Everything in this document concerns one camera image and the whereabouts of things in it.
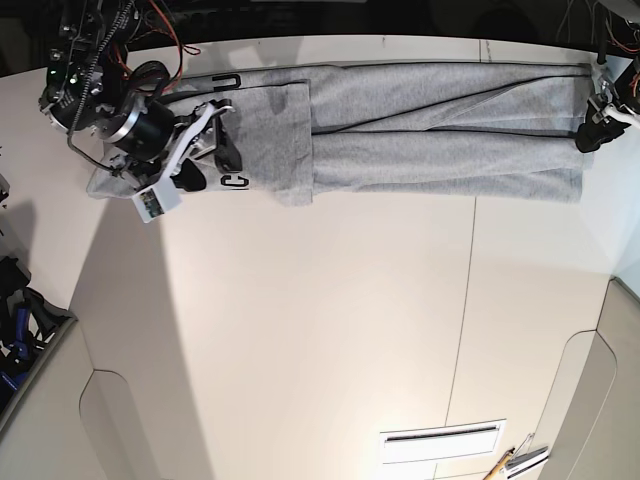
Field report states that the grey T-shirt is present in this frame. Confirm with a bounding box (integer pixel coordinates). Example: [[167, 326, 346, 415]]
[[85, 62, 604, 209]]

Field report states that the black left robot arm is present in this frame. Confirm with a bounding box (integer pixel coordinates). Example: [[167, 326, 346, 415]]
[[575, 1, 639, 153]]

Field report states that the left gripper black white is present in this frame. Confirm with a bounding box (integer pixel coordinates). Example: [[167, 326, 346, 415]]
[[575, 69, 639, 153]]

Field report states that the blue black clutter pile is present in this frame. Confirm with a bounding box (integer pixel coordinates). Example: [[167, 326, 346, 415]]
[[1, 256, 73, 402]]

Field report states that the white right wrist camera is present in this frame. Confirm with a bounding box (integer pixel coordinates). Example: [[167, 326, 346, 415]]
[[132, 179, 181, 223]]

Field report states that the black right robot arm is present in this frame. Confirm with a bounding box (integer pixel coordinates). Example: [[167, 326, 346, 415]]
[[39, 1, 243, 192]]

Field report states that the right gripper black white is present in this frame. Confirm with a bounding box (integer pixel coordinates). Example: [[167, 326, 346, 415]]
[[102, 99, 243, 192]]

